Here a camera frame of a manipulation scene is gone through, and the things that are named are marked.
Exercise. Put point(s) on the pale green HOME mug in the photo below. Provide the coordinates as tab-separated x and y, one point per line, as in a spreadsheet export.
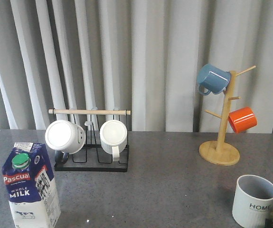
253	201

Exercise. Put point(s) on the blue Pascual milk carton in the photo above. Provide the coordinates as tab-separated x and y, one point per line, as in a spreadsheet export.
31	187

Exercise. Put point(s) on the wooden mug tree stand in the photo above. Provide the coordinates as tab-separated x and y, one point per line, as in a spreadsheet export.
218	151

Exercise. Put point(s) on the orange enamel mug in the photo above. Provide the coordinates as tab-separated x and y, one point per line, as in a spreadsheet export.
242	119

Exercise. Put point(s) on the blue enamel mug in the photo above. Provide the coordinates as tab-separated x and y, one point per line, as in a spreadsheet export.
212	79

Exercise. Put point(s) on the white ribbed mug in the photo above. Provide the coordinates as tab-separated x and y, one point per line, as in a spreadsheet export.
113	136

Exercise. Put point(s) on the grey pleated curtain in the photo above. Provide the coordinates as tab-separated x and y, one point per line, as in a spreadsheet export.
141	55

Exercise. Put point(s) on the white smiley face mug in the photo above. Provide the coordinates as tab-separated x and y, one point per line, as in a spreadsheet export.
65	136

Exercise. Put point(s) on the black wire mug rack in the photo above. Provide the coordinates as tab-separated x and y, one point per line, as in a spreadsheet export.
92	157

